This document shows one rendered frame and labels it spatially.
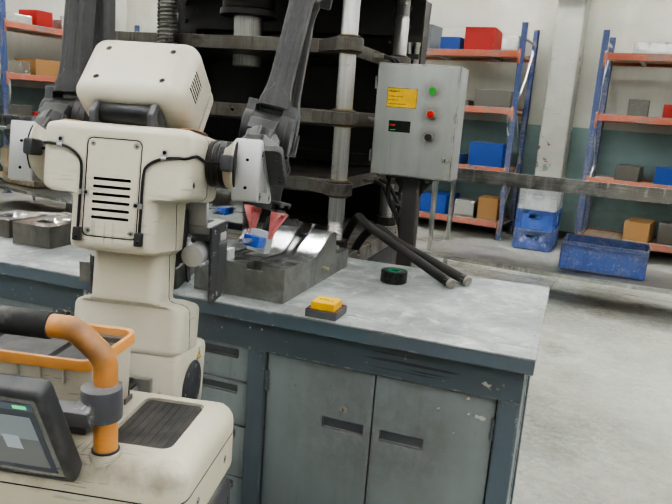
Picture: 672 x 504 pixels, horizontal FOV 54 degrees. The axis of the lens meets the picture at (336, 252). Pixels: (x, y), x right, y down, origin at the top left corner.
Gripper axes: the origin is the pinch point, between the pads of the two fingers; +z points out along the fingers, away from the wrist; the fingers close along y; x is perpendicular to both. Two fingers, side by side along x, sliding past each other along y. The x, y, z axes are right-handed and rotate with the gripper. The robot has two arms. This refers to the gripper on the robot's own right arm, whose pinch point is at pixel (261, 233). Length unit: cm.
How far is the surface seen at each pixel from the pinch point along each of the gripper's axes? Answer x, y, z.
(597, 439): -148, -108, 62
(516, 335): -8, -67, 8
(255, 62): -100, 66, -58
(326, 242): -27.5, -8.4, 0.2
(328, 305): 5.0, -23.6, 11.7
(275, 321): 5.6, -11.6, 19.2
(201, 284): -0.7, 13.7, 17.4
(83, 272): 9.9, 42.6, 21.5
